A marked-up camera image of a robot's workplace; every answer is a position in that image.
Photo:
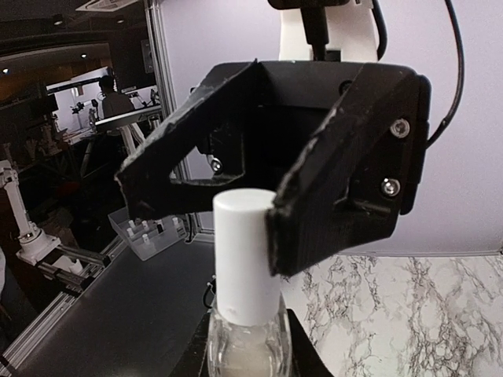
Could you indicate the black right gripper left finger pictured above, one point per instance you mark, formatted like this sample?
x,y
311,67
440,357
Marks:
x,y
193,361

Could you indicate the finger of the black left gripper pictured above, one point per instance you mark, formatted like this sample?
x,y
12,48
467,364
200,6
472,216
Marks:
x,y
226,100

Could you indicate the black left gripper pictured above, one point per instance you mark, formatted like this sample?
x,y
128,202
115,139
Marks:
x,y
343,144

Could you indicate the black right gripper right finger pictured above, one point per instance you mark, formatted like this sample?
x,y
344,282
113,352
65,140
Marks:
x,y
305,359

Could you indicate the clear nail polish bottle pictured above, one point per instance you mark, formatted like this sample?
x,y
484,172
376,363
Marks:
x,y
258,350

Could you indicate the clear plastic bottle tray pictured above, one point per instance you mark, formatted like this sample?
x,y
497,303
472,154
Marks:
x,y
147,238

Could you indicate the seated person in background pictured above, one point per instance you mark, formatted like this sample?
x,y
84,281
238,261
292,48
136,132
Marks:
x,y
113,103

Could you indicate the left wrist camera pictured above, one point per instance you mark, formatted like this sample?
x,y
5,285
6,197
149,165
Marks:
x,y
352,31

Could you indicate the left aluminium frame post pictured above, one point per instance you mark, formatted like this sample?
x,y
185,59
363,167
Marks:
x,y
162,73

